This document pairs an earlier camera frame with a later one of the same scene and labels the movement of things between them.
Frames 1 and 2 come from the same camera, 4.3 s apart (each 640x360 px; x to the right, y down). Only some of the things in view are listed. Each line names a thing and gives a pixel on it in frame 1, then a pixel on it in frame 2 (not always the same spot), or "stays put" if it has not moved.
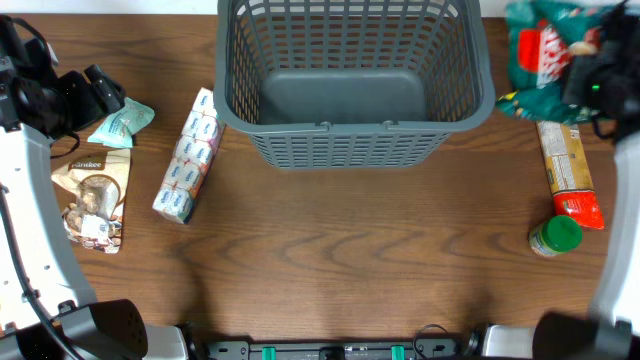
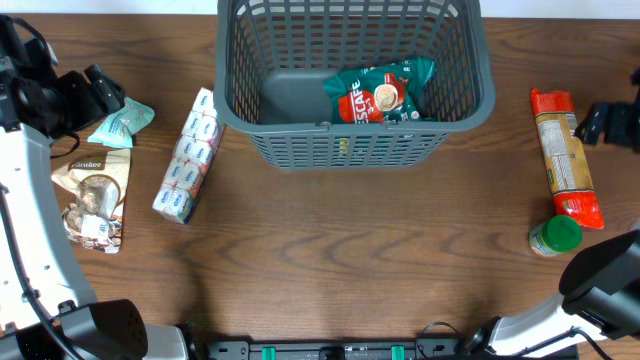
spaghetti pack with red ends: [569, 173] stays put
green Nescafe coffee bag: [542, 36] → [380, 93]
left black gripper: [89, 93] stays put
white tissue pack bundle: [192, 159] stays put
